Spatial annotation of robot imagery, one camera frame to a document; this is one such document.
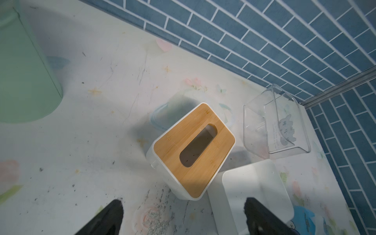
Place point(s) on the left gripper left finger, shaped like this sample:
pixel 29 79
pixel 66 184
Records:
pixel 107 222

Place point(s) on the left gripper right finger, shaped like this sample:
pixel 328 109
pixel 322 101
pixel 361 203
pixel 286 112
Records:
pixel 261 221

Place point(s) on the white tissue box base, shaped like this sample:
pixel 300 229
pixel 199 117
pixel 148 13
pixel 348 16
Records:
pixel 230 189

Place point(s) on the bamboo tissue box lid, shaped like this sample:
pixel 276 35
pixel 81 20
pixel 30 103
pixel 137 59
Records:
pixel 194 149

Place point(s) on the blue tissue pack right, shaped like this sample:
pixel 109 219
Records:
pixel 305 222

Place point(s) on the clear plastic tissue box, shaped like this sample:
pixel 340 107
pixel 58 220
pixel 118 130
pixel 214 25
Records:
pixel 273 125

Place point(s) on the green pen cup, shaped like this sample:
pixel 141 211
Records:
pixel 29 88

